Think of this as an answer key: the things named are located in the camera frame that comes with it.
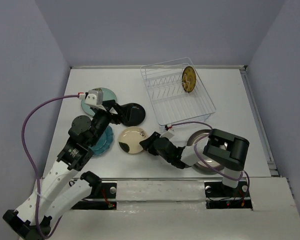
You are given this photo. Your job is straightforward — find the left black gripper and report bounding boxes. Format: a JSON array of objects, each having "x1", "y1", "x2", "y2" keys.
[{"x1": 89, "y1": 99, "x2": 133, "y2": 147}]

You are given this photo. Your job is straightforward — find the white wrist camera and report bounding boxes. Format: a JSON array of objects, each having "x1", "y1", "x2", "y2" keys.
[
  {"x1": 84, "y1": 88, "x2": 104, "y2": 108},
  {"x1": 160, "y1": 128, "x2": 175, "y2": 140}
]

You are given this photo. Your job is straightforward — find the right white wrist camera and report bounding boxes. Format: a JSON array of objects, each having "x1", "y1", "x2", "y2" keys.
[{"x1": 160, "y1": 128, "x2": 175, "y2": 140}]

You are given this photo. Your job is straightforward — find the large dark rimmed plate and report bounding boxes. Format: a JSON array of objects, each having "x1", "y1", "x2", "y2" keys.
[{"x1": 186, "y1": 129, "x2": 224, "y2": 175}]

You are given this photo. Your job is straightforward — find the yellow patterned plate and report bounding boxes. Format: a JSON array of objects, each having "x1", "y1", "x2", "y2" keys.
[{"x1": 181, "y1": 66, "x2": 197, "y2": 93}]

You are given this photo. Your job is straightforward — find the light green flower plate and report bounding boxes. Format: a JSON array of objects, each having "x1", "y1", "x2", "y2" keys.
[{"x1": 81, "y1": 87, "x2": 117, "y2": 117}]

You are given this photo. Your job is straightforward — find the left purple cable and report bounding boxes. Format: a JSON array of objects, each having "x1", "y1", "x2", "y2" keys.
[{"x1": 21, "y1": 92, "x2": 85, "y2": 238}]

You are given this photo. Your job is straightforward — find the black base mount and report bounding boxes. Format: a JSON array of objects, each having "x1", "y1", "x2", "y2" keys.
[
  {"x1": 71, "y1": 182, "x2": 117, "y2": 211},
  {"x1": 204, "y1": 181, "x2": 253, "y2": 210}
]

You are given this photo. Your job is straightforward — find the black round plate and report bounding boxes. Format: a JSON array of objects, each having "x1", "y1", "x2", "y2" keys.
[{"x1": 125, "y1": 103, "x2": 146, "y2": 127}]

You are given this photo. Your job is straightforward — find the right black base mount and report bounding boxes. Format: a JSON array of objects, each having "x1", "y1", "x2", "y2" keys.
[{"x1": 204, "y1": 181, "x2": 253, "y2": 210}]

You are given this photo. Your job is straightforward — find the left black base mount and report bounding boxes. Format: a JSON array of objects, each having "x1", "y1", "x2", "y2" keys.
[{"x1": 71, "y1": 182, "x2": 117, "y2": 211}]

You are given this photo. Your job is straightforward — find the white wire dish rack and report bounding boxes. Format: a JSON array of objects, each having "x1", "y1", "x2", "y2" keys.
[{"x1": 140, "y1": 57, "x2": 216, "y2": 131}]

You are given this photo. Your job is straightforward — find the cream plate with black marks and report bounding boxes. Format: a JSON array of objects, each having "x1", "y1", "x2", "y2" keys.
[{"x1": 118, "y1": 126, "x2": 149, "y2": 155}]

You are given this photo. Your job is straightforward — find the dark teal scalloped plate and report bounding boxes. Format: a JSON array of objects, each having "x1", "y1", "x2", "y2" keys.
[{"x1": 91, "y1": 126, "x2": 114, "y2": 157}]

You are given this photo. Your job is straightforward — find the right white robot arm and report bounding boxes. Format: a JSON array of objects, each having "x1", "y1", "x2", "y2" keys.
[{"x1": 139, "y1": 128, "x2": 250, "y2": 196}]

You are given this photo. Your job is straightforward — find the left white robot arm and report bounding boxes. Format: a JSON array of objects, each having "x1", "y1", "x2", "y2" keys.
[{"x1": 2, "y1": 100, "x2": 145, "y2": 240}]

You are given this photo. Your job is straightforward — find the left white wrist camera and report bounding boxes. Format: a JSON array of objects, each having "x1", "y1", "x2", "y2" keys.
[{"x1": 84, "y1": 88, "x2": 104, "y2": 108}]

